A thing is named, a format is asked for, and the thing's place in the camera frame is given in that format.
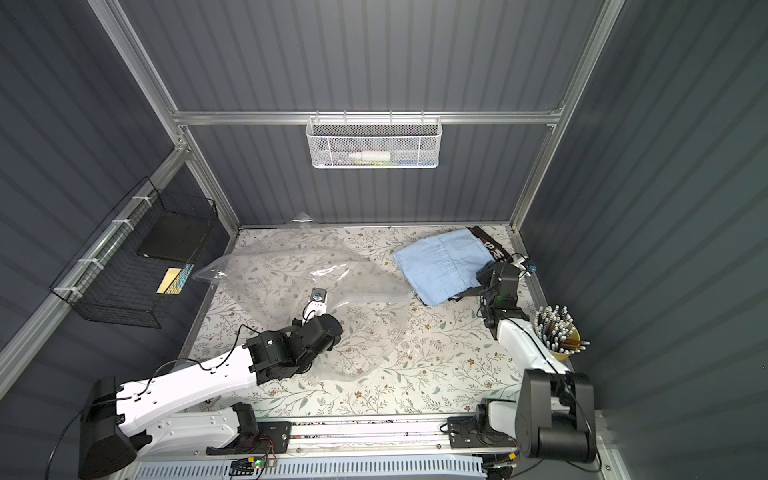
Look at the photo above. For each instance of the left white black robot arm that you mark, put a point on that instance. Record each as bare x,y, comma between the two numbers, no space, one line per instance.
121,422

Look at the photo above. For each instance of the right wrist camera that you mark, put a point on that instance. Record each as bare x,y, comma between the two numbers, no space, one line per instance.
523,264

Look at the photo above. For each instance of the aluminium front rail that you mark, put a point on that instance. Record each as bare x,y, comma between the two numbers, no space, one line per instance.
360,435

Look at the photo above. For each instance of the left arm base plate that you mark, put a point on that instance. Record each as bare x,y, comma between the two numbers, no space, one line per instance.
269,438

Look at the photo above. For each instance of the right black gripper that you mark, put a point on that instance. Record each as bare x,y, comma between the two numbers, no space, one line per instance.
486,290

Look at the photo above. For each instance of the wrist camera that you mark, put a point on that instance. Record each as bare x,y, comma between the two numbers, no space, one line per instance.
523,264
317,305

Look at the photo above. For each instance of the light blue shirt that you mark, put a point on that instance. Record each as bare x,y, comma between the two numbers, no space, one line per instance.
442,266

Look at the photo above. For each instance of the yellow cup of pens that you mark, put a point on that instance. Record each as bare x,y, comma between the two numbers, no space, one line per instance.
555,327

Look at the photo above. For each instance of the white bottle in basket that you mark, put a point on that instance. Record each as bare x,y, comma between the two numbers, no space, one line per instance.
370,157

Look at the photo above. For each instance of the white wire mesh basket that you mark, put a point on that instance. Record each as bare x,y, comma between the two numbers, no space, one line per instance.
412,146

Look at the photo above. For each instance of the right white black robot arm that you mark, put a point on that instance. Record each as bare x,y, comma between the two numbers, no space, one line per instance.
553,417

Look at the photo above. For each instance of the white vented panel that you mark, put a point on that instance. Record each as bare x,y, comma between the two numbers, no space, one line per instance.
441,466

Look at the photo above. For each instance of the red plaid shirt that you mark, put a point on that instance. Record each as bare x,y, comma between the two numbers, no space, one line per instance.
495,248

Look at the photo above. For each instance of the yellow notepad in basket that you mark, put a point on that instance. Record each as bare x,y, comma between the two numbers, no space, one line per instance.
172,282

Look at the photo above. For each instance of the black wire wall basket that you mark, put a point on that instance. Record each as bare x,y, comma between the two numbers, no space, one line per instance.
110,283

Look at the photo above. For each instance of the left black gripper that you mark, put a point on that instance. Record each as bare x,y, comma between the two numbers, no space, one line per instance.
311,321

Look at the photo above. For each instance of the clear plastic vacuum bag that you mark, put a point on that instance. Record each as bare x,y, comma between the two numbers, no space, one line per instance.
271,278

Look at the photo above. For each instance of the aluminium frame back crossbar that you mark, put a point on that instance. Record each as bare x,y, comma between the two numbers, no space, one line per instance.
292,118

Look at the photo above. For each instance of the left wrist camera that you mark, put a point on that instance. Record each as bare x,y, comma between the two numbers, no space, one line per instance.
317,305

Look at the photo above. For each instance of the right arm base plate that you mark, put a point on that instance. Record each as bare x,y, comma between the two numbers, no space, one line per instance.
467,432

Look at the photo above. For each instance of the black box in basket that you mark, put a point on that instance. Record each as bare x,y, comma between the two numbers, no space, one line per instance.
174,238

